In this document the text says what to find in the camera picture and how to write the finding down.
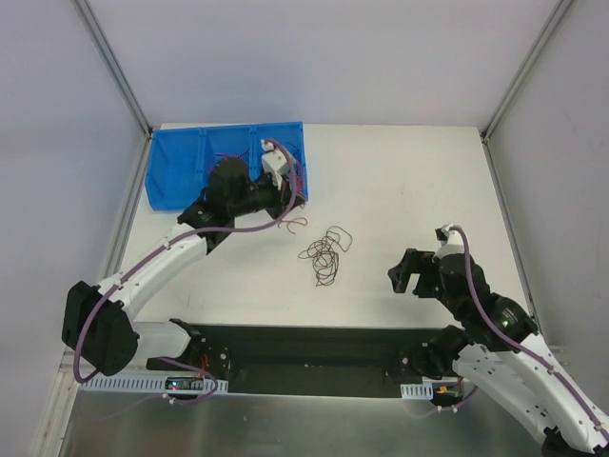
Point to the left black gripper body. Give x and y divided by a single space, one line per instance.
282 202

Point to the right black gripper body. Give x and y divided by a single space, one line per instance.
425 277

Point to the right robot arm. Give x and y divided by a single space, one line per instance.
497 347

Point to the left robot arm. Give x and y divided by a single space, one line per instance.
100 322

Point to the blue plastic divided bin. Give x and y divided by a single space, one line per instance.
180 160

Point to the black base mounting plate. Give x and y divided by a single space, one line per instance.
319 361

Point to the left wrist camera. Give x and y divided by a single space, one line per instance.
275 163

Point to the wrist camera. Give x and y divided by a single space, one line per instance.
275 163
450 240

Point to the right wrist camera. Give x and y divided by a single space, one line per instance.
450 240

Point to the right white cable duct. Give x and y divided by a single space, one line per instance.
422 391

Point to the white cable duct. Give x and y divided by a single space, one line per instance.
154 384
422 391

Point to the left aluminium frame post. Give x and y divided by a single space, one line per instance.
112 64

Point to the aluminium frame post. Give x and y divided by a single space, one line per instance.
550 27
112 64

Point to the left white cable duct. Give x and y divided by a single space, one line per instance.
154 384

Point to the right aluminium frame post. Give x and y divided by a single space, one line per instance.
550 27

